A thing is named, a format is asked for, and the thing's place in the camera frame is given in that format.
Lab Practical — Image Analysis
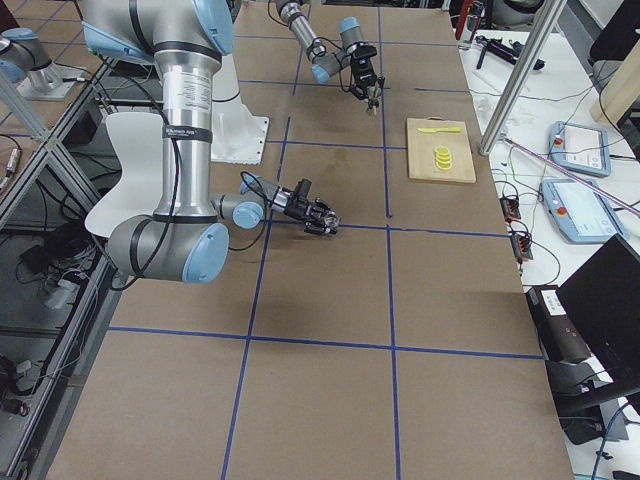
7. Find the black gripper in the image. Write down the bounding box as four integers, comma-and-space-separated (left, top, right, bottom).
349, 45, 385, 101
282, 178, 340, 235

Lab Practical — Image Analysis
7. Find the steel measuring jigger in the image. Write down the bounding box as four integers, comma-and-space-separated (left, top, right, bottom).
366, 86, 379, 116

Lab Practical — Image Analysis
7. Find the clear glass shaker cup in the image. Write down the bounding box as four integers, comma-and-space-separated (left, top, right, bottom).
323, 211, 341, 230

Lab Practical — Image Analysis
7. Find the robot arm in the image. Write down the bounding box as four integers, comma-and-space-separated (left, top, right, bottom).
82, 1, 234, 283
275, 1, 385, 115

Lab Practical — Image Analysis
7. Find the bamboo cutting board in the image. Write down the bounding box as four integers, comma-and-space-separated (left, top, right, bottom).
406, 118, 476, 184

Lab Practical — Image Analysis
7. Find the yellow plastic knife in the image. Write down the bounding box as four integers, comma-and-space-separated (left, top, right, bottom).
417, 127, 462, 134

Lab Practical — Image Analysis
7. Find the white plastic chair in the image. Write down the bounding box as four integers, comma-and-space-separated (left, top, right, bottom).
83, 110, 174, 237

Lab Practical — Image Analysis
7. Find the far teach pendant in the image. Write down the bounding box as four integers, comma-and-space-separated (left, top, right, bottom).
549, 121, 611, 178

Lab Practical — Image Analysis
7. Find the teach pendant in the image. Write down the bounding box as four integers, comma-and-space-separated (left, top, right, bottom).
540, 179, 629, 244
549, 121, 611, 178

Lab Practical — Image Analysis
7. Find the near teach pendant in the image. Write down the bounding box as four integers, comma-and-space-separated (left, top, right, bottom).
540, 179, 629, 244

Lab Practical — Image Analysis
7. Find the wooden plank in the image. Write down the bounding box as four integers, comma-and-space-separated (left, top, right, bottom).
590, 26, 639, 125

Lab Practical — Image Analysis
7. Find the black monitor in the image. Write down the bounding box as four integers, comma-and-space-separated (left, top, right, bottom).
557, 234, 639, 380

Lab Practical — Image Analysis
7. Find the aluminium frame post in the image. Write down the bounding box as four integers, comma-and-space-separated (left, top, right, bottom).
479, 0, 567, 157

